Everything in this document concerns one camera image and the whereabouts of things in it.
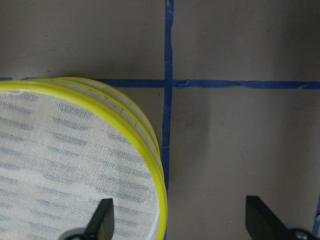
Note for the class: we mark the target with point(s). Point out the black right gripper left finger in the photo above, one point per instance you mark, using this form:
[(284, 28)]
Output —
[(101, 226)]

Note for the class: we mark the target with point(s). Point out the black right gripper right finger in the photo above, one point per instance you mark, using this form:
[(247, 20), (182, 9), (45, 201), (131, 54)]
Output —
[(262, 224)]

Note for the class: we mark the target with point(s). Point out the yellow steamer layer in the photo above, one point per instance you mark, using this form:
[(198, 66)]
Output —
[(65, 146), (129, 105)]

